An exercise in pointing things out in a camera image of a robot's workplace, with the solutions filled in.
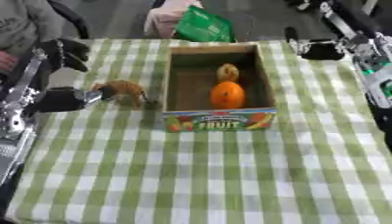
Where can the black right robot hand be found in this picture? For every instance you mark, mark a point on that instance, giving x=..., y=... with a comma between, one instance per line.
x=321, y=51

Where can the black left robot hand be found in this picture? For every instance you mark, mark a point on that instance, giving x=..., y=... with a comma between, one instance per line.
x=56, y=100

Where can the brown toy lion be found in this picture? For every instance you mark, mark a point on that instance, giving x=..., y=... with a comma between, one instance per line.
x=125, y=89

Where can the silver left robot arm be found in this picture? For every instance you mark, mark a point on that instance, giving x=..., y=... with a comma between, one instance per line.
x=13, y=122

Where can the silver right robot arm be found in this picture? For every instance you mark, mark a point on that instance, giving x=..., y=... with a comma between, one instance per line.
x=375, y=70

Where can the cardboard box with fruit print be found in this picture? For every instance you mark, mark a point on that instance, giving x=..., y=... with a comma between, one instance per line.
x=219, y=121

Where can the person's hand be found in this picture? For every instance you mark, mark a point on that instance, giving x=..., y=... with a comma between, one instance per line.
x=6, y=60

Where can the black chair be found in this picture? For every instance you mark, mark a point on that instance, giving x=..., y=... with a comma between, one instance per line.
x=74, y=19

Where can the person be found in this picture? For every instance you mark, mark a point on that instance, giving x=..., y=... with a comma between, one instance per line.
x=23, y=20

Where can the orange toy fruit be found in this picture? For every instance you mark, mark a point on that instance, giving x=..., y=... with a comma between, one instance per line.
x=227, y=95

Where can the green bag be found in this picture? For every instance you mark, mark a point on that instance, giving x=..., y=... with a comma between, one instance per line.
x=207, y=26

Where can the pale pink bag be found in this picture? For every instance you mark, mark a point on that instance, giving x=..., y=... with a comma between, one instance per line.
x=163, y=19

